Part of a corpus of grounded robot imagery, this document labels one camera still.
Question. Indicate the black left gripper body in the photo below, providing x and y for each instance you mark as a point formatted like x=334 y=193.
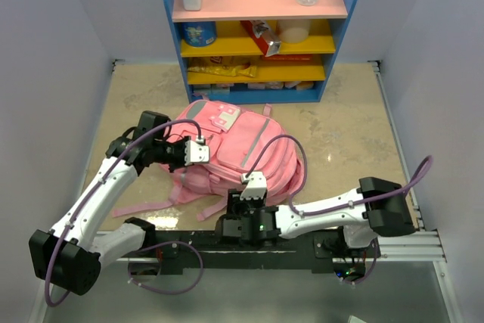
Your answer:
x=171 y=153

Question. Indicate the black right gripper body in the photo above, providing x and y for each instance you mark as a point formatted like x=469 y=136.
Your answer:
x=238 y=208

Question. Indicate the pink student backpack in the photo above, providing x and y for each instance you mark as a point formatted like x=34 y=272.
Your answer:
x=240 y=141

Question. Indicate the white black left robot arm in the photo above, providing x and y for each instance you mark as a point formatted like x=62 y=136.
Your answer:
x=64 y=256

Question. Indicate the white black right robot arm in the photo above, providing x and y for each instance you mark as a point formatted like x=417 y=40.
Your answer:
x=376 y=208

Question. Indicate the yellow chips bag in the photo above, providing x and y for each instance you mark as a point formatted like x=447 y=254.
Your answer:
x=230 y=66

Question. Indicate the blue cartoon can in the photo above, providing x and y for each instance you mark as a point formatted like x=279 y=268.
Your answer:
x=199 y=34

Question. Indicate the blue pink yellow shelf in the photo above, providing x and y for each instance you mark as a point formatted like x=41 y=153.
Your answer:
x=258 y=51

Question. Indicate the red silver snack box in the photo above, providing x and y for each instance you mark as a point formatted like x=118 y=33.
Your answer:
x=263 y=35

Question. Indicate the white translucent cup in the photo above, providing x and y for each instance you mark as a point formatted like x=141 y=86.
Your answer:
x=293 y=31

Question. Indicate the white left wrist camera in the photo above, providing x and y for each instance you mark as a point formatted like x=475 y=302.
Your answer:
x=196 y=151

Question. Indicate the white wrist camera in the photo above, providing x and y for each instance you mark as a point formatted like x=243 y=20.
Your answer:
x=196 y=151
x=255 y=186

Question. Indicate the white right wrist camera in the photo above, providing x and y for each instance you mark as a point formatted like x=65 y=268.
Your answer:
x=255 y=186

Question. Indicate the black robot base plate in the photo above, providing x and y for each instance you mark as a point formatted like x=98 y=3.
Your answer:
x=320 y=252

